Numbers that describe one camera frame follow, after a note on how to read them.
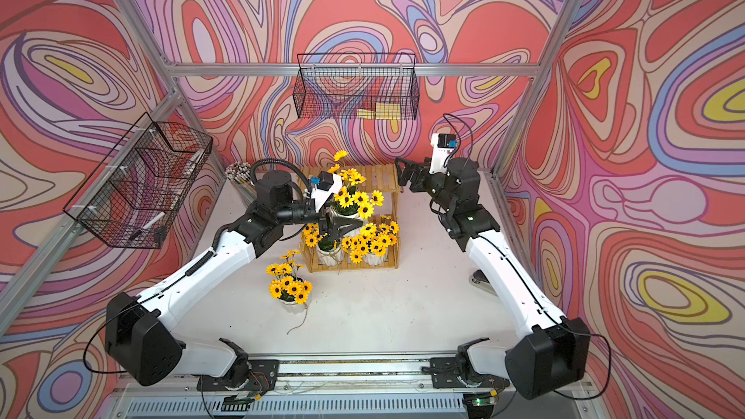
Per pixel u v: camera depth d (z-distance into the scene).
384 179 0.82
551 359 0.38
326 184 0.57
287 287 0.72
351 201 0.60
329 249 0.86
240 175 0.96
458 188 0.52
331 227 0.63
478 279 0.87
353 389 0.73
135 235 0.71
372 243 0.79
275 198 0.56
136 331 0.39
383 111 0.82
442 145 0.61
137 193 0.79
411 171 0.64
